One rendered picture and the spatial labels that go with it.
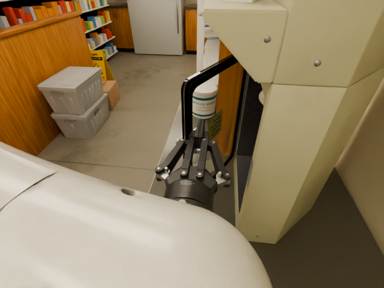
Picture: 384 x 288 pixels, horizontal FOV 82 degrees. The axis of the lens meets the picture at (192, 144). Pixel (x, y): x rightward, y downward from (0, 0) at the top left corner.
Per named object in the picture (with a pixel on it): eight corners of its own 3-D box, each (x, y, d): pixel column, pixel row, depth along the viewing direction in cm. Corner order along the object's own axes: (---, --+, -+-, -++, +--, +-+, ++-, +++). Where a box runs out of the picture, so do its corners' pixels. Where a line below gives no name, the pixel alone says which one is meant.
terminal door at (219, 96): (233, 156, 85) (250, 46, 60) (187, 212, 65) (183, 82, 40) (231, 155, 85) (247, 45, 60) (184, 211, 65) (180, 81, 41)
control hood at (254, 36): (253, 36, 60) (260, -8, 53) (272, 84, 34) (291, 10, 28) (211, 35, 61) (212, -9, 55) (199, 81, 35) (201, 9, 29)
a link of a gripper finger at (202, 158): (194, 176, 34) (203, 177, 34) (202, 134, 43) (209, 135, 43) (194, 192, 37) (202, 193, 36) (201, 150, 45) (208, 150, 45)
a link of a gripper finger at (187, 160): (188, 192, 37) (180, 191, 37) (194, 149, 45) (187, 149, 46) (188, 175, 34) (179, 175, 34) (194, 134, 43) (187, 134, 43)
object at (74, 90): (108, 92, 281) (102, 67, 261) (84, 117, 234) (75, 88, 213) (78, 91, 285) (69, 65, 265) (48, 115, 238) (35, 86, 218)
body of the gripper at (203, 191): (218, 202, 28) (220, 155, 35) (153, 195, 29) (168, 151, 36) (214, 233, 33) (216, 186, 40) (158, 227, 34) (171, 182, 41)
